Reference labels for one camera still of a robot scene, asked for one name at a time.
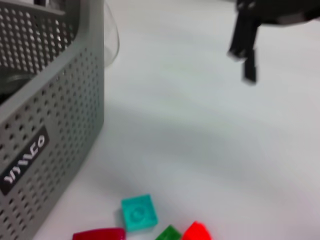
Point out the red sloped building brick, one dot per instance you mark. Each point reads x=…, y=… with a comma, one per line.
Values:
x=196, y=231

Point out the teal square building plate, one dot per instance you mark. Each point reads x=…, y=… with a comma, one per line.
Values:
x=138, y=212

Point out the dark red long brick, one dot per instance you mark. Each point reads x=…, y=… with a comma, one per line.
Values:
x=100, y=235

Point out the grey perforated storage bin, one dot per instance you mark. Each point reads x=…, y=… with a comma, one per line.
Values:
x=62, y=125

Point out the green rectangular building brick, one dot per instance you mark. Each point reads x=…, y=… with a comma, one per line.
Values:
x=170, y=233

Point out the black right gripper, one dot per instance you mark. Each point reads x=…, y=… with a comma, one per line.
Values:
x=280, y=12

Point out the glass teapot steel infuser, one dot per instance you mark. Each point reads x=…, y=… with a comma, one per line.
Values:
x=112, y=37

